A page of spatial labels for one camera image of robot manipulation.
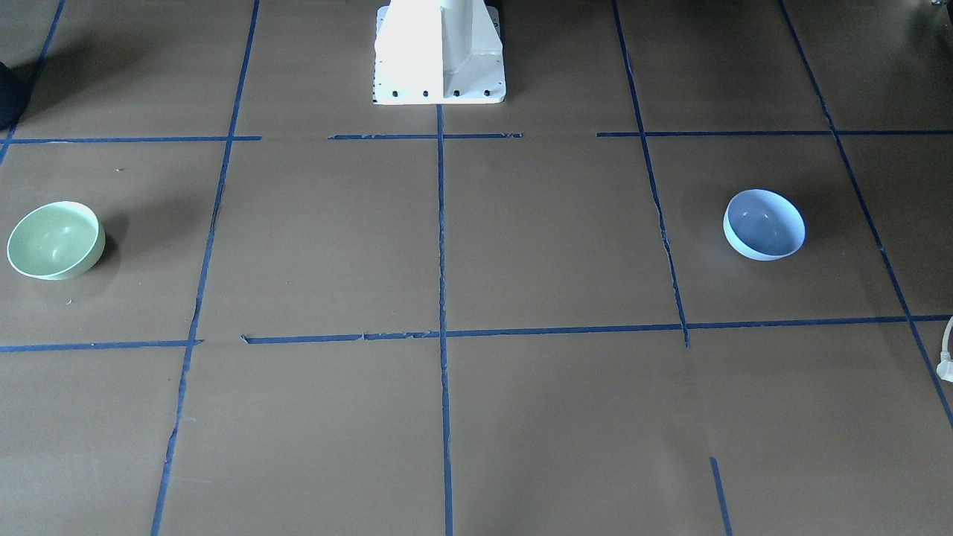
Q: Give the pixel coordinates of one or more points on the blue bowl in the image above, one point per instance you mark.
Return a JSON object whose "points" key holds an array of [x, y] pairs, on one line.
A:
{"points": [[763, 226]]}

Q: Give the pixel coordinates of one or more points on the green bowl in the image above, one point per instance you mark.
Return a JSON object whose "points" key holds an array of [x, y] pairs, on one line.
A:
{"points": [[57, 241]]}

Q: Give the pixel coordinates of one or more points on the dark object at edge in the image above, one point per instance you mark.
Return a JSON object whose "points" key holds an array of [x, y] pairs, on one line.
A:
{"points": [[14, 97]]}

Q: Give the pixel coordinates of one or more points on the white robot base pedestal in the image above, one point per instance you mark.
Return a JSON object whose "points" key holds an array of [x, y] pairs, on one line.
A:
{"points": [[438, 53]]}

